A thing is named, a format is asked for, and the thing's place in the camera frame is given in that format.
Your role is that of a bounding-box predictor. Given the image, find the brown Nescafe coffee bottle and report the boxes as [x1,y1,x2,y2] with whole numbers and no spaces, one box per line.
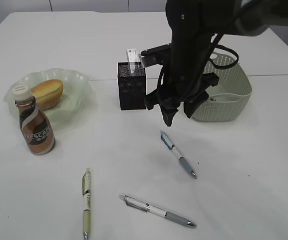
[12,84,55,155]

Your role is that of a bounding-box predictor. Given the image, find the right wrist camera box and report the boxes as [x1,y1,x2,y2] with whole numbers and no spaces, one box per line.
[139,44,171,68]

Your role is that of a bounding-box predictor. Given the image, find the pale green woven basket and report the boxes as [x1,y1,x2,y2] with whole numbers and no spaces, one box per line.
[192,62,252,122]

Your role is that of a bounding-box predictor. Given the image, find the beige white click pen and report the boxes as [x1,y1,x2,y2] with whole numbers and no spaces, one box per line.
[82,168,91,240]

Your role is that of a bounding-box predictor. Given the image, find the translucent green wavy plate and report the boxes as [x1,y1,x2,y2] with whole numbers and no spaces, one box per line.
[3,68,93,123]

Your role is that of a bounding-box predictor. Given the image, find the grey clear pen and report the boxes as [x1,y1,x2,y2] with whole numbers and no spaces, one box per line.
[119,195,197,228]

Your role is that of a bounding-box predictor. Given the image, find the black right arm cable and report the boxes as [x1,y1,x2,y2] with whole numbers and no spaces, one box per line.
[156,32,240,106]

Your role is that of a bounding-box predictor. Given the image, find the blue clear pen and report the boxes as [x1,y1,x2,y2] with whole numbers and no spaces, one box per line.
[160,131,198,179]

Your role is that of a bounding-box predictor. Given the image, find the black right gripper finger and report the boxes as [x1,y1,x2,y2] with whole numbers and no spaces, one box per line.
[160,106,178,127]
[184,91,209,118]

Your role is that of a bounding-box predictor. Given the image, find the clear plastic ruler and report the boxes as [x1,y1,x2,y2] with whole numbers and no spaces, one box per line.
[126,48,139,74]

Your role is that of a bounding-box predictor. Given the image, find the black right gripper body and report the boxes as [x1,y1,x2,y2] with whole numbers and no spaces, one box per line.
[144,69,219,110]

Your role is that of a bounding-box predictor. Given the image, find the golden bread roll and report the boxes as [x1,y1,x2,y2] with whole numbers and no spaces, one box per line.
[31,79,63,110]

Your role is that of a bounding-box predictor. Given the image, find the black mesh pen holder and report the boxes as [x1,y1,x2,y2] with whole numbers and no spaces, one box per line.
[117,62,146,111]

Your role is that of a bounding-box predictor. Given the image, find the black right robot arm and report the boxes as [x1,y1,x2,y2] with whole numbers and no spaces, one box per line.
[139,0,288,126]

